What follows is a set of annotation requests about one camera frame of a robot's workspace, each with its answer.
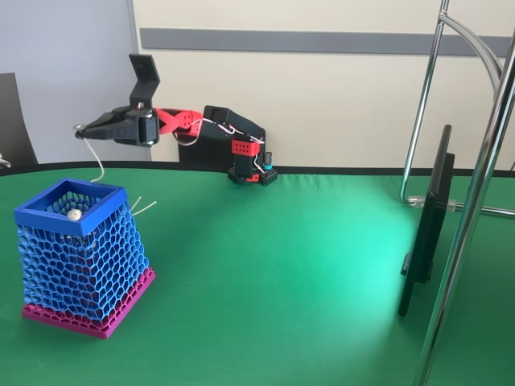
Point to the black plastic tool case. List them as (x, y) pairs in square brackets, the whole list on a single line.
[(201, 153)]

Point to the green cloth with black border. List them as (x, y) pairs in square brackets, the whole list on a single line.
[(281, 301)]

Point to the chrome chair armrest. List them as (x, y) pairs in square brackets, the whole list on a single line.
[(4, 160)]

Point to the white cable tie with disc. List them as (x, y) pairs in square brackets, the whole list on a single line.
[(79, 128)]

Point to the blue and magenta lattice basket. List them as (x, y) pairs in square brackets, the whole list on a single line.
[(80, 273)]

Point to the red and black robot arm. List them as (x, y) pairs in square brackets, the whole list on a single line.
[(233, 120)]

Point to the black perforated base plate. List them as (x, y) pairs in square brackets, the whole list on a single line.
[(269, 177)]

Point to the black gripper camera mount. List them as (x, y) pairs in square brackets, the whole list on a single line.
[(145, 80)]

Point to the black LED light panel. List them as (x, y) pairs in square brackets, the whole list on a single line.
[(426, 225)]

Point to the grey wall rail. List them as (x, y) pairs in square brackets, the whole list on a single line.
[(322, 42)]

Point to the chrome tube stand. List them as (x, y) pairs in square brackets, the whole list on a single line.
[(462, 241)]

